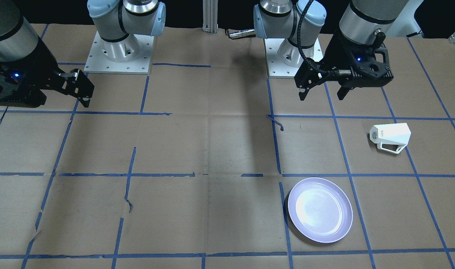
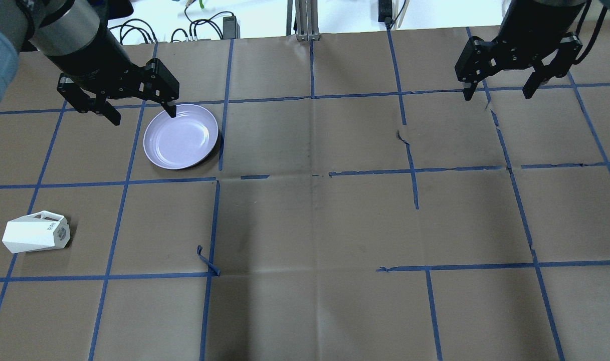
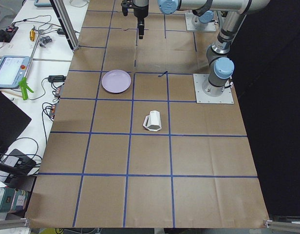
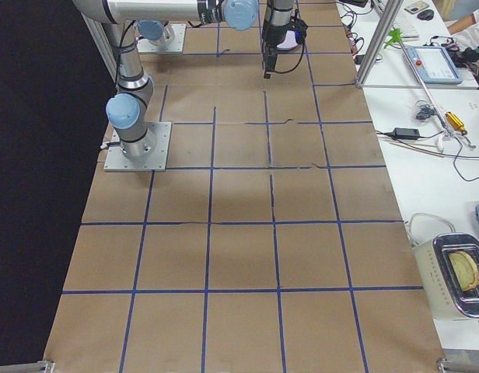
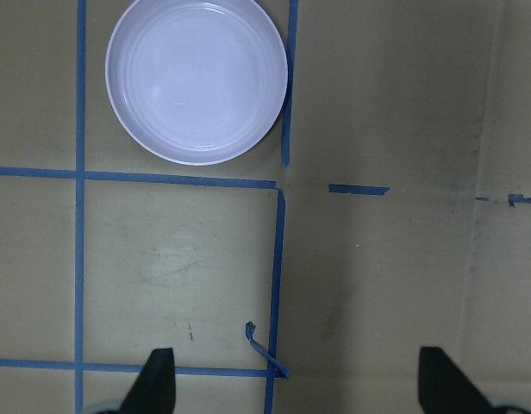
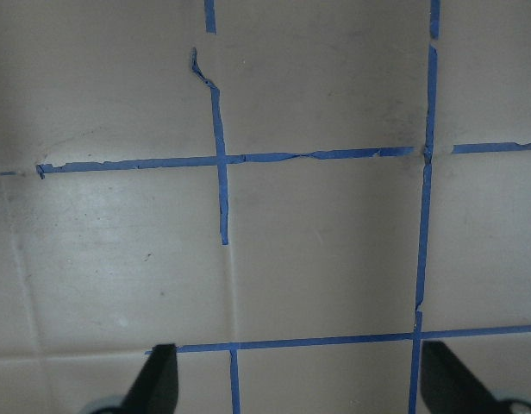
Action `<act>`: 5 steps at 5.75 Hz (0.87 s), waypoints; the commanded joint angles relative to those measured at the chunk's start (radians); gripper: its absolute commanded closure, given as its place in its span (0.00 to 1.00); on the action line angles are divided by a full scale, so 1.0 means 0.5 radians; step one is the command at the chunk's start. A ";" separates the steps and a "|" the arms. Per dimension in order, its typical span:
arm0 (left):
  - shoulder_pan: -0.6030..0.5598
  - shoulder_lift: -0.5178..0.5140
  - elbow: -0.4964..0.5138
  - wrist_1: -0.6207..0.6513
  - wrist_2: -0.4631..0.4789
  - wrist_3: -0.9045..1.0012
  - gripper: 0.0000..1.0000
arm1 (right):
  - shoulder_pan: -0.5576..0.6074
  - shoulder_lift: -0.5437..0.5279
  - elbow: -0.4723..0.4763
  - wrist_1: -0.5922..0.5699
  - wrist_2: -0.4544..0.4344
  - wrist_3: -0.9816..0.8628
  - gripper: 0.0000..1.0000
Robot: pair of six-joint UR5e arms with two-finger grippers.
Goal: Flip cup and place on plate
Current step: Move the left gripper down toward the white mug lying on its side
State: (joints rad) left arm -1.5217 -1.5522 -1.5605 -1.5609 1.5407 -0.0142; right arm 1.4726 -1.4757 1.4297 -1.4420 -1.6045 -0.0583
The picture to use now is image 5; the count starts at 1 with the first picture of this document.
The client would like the white round plate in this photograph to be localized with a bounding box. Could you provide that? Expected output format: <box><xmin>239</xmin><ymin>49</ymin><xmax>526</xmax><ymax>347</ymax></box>
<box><xmin>104</xmin><ymin>1</ymin><xmax>288</xmax><ymax>166</ymax></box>

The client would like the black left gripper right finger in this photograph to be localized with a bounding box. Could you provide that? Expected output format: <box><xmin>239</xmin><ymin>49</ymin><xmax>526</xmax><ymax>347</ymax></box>
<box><xmin>418</xmin><ymin>346</ymin><xmax>494</xmax><ymax>414</ymax></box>

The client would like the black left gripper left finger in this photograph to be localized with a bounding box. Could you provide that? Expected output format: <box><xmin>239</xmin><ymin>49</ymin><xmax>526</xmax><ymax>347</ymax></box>
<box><xmin>118</xmin><ymin>348</ymin><xmax>176</xmax><ymax>414</ymax></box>

